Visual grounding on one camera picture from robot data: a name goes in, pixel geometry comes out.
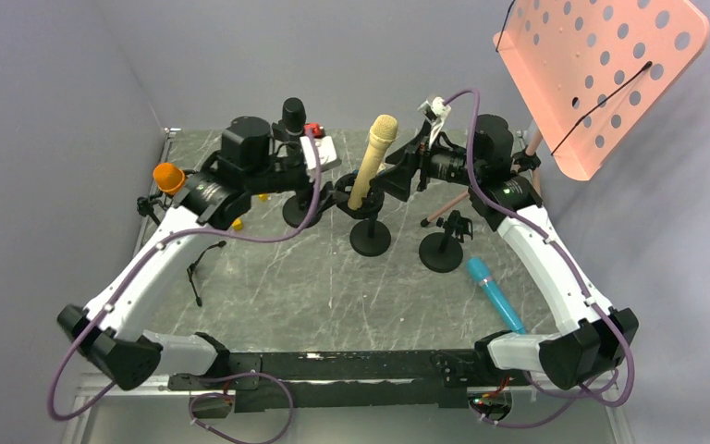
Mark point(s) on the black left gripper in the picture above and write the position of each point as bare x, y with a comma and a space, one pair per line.
307, 181

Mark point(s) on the orange microphone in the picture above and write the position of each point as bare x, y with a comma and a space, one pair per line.
169, 178

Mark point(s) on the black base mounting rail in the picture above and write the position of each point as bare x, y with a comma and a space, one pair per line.
326, 379

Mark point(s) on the black round-base tall stand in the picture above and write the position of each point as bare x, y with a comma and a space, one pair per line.
295, 210

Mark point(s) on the cream yellow microphone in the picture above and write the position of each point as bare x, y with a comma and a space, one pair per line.
382, 134

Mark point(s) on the pink perforated music stand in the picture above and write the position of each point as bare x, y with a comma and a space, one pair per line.
588, 71

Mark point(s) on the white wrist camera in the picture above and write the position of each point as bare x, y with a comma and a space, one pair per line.
435, 111
320, 153

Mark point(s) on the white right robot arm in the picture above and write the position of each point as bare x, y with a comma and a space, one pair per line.
592, 336

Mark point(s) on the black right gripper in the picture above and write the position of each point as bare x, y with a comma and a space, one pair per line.
397, 179

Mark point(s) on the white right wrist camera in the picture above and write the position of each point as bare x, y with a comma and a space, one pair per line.
435, 111

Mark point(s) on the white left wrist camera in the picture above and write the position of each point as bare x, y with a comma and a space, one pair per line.
320, 153

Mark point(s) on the black round-base clip stand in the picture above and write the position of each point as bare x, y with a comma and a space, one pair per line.
442, 252

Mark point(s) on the black shock-mount round stand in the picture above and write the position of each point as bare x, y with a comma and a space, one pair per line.
368, 237

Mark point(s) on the blue microphone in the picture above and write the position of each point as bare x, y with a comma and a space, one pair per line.
483, 277

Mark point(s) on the black microphone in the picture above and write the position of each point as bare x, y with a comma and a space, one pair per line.
291, 125

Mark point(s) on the black tripod shock-mount stand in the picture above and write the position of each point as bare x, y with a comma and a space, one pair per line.
146, 208

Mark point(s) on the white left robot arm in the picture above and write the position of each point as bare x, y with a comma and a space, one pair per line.
110, 330

